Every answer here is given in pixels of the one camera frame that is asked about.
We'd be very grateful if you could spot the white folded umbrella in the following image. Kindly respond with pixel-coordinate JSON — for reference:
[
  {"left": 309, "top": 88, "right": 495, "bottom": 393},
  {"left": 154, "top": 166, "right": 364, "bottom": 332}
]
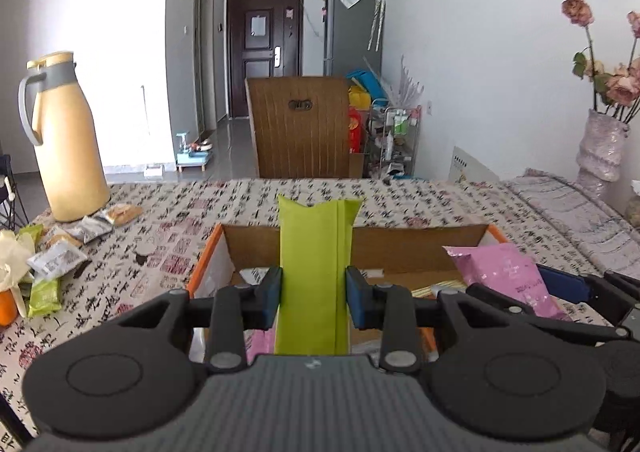
[{"left": 367, "top": 0, "right": 388, "bottom": 53}]

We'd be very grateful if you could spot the small blue stool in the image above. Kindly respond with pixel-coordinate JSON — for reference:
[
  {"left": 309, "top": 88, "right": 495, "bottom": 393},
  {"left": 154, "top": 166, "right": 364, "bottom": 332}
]
[{"left": 175, "top": 132, "right": 215, "bottom": 174}]

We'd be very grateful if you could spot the white snack packet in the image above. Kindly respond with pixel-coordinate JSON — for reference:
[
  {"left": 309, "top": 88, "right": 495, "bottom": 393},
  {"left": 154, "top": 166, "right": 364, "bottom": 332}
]
[{"left": 239, "top": 267, "right": 273, "bottom": 287}]

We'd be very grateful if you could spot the blue plastic basket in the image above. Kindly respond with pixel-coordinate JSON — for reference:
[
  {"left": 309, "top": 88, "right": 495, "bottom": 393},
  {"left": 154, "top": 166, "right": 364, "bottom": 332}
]
[{"left": 346, "top": 69, "right": 386, "bottom": 100}]

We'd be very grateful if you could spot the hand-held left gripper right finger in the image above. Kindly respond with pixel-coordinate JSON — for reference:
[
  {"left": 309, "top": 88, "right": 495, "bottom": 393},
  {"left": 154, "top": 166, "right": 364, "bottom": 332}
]
[{"left": 344, "top": 264, "right": 511, "bottom": 375}]

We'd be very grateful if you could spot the wire trolley rack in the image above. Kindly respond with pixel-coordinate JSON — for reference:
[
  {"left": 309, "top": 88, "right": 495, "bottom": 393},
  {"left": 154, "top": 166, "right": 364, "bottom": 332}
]
[{"left": 367, "top": 104, "right": 423, "bottom": 180}]

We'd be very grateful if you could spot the tan bread packet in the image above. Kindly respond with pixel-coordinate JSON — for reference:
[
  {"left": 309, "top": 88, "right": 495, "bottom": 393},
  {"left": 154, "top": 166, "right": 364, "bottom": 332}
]
[{"left": 102, "top": 203, "right": 143, "bottom": 226}]

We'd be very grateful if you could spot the orange fruit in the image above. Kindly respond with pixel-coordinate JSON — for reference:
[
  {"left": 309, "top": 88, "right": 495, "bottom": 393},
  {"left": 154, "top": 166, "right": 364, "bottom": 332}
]
[{"left": 0, "top": 291, "right": 17, "bottom": 328}]

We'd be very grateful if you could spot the pink textured vase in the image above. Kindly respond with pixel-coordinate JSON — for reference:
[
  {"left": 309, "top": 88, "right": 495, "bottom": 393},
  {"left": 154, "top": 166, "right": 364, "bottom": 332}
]
[{"left": 576, "top": 108, "right": 632, "bottom": 183}]

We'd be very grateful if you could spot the small green packet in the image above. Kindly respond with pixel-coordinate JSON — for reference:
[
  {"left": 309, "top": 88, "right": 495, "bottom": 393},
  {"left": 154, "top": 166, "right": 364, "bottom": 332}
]
[
  {"left": 27, "top": 277, "right": 62, "bottom": 319},
  {"left": 17, "top": 224, "right": 45, "bottom": 245}
]

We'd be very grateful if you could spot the tan small packet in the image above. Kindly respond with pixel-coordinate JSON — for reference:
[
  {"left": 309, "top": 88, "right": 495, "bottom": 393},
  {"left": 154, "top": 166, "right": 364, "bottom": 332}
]
[{"left": 37, "top": 227, "right": 83, "bottom": 250}]

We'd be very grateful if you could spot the yellow bag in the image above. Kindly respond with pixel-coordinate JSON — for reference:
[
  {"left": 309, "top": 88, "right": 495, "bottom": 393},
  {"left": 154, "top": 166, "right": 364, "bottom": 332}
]
[{"left": 348, "top": 84, "right": 373, "bottom": 108}]

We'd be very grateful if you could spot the cream rubber glove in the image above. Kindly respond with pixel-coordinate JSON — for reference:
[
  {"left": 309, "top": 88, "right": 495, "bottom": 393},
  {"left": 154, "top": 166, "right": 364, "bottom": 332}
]
[{"left": 0, "top": 230, "right": 36, "bottom": 318}]

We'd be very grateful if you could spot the red gift box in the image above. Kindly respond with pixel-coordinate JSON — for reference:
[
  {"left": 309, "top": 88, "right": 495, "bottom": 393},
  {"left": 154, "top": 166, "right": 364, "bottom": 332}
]
[{"left": 347, "top": 107, "right": 366, "bottom": 155}]

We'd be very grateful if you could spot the grey small packet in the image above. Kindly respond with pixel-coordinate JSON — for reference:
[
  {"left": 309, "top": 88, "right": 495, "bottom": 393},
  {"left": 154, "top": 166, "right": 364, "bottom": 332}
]
[{"left": 75, "top": 216, "right": 113, "bottom": 244}]

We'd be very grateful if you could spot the dark front door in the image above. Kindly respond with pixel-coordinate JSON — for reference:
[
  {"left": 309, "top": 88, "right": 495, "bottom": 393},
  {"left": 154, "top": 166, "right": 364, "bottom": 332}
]
[{"left": 226, "top": 0, "right": 305, "bottom": 119}]

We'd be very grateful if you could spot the red cardboard box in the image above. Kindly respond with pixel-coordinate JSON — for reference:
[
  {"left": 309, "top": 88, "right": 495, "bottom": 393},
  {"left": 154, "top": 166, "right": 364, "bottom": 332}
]
[{"left": 186, "top": 223, "right": 513, "bottom": 365}]

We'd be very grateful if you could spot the pink snack packet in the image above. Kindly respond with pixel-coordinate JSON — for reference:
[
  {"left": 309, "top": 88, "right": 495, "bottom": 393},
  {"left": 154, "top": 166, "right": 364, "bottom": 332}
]
[
  {"left": 248, "top": 328, "right": 277, "bottom": 369},
  {"left": 442, "top": 242, "right": 571, "bottom": 322}
]

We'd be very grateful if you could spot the grey folded cloth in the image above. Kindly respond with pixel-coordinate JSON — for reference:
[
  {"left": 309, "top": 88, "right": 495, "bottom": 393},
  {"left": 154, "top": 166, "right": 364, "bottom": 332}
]
[{"left": 502, "top": 169, "right": 640, "bottom": 278}]

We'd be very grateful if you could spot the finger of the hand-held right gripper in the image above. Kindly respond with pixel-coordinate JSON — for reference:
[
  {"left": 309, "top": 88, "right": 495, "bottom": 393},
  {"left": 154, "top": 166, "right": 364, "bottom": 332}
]
[
  {"left": 536, "top": 263, "right": 640, "bottom": 319},
  {"left": 466, "top": 282, "right": 632, "bottom": 345}
]

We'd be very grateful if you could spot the yellow thermos jug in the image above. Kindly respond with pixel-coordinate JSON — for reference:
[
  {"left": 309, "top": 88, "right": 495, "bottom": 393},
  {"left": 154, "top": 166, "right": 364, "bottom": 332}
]
[{"left": 18, "top": 51, "right": 111, "bottom": 223}]

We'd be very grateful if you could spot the white dried grass bunch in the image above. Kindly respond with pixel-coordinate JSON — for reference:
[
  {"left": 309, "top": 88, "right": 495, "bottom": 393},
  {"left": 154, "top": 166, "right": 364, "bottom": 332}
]
[{"left": 382, "top": 54, "right": 426, "bottom": 108}]

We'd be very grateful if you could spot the grey interior door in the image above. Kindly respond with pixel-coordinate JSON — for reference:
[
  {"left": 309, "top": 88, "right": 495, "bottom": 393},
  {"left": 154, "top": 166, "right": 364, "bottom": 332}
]
[{"left": 194, "top": 0, "right": 217, "bottom": 133}]

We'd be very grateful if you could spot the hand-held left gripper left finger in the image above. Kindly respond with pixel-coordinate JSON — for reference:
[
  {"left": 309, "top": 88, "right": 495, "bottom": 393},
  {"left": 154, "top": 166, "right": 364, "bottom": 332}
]
[{"left": 116, "top": 264, "right": 284, "bottom": 375}]

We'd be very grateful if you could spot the grey refrigerator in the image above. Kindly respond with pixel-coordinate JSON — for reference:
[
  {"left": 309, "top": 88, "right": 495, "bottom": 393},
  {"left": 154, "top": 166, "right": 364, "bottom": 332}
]
[{"left": 322, "top": 0, "right": 385, "bottom": 78}]

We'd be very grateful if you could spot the plain green snack packet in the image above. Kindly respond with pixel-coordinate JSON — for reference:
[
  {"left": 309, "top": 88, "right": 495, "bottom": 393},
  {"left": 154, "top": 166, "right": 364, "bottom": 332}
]
[{"left": 274, "top": 194, "right": 364, "bottom": 357}]

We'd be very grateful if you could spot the white printed packet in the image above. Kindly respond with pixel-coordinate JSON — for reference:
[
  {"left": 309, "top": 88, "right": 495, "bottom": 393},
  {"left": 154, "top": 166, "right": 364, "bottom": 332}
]
[{"left": 27, "top": 241, "right": 91, "bottom": 280}]

